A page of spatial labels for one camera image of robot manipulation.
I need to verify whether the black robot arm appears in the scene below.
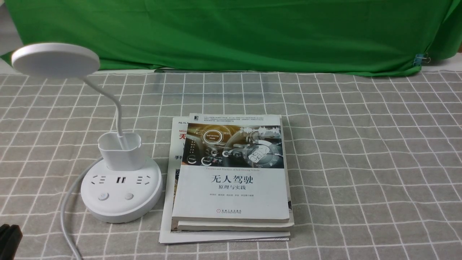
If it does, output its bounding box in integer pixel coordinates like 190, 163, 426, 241
0, 224, 23, 260

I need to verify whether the white desk lamp with base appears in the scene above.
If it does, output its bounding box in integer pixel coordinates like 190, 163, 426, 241
11, 43, 163, 223

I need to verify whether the self-driving vehicle book top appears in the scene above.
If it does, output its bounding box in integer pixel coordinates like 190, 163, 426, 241
172, 113, 291, 223

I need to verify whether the middle book under top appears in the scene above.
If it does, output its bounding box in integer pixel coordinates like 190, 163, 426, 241
171, 116, 295, 232

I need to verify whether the bottom white magazine book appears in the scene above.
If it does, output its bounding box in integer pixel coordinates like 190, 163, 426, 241
159, 117, 291, 244

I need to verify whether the grey checked tablecloth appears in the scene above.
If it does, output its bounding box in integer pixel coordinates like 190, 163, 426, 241
0, 72, 462, 260

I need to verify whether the green backdrop cloth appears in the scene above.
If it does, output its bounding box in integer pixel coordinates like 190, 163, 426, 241
5, 0, 461, 76

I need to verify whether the blue binder clip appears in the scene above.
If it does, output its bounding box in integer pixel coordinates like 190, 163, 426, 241
413, 53, 432, 66

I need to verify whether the white lamp power cable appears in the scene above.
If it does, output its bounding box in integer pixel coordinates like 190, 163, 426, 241
60, 157, 104, 260

